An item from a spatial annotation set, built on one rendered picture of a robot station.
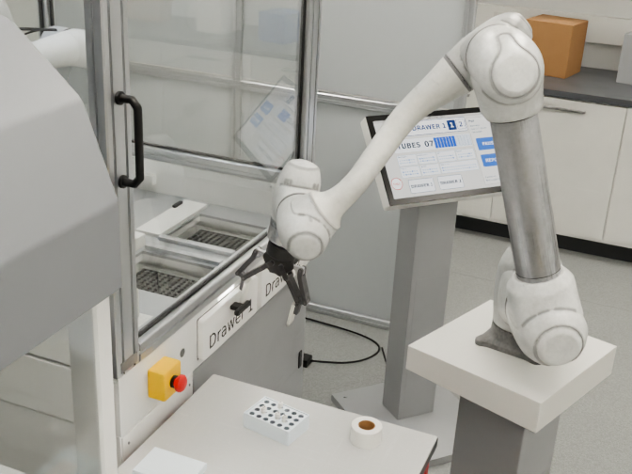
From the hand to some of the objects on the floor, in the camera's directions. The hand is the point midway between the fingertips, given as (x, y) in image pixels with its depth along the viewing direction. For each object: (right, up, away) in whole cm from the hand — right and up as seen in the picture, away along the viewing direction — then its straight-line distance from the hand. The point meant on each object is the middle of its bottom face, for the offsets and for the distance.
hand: (266, 308), depth 225 cm
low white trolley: (-2, -102, -10) cm, 102 cm away
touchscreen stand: (+49, -52, +112) cm, 133 cm away
